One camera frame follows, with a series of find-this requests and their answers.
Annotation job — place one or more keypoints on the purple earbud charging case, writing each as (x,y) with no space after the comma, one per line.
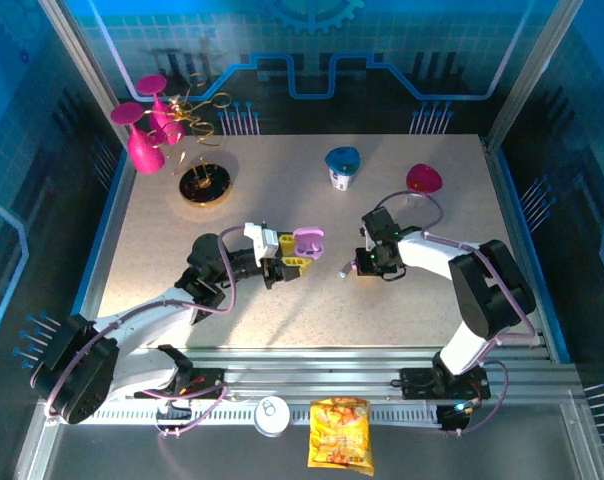
(309,235)

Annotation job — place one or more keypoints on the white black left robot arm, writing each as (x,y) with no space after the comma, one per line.
(147,315)

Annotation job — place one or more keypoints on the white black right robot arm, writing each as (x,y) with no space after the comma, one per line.
(432,255)

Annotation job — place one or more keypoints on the pink wine glass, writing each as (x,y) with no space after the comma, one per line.
(147,152)
(169,127)

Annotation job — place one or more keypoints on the yellow chips bag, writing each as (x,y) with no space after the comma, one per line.
(339,435)

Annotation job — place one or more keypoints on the white drink can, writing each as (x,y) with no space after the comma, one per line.
(272,415)

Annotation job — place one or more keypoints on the aluminium left rear post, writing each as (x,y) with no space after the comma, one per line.
(82,65)

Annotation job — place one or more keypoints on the aluminium right rear post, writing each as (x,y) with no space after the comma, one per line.
(529,70)

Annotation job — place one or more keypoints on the aluminium post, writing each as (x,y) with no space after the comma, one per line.
(529,70)
(82,65)

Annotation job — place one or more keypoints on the aluminium front rail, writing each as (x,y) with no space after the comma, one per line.
(332,375)

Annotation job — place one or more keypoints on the white cup blue lid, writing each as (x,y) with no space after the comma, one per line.
(342,167)

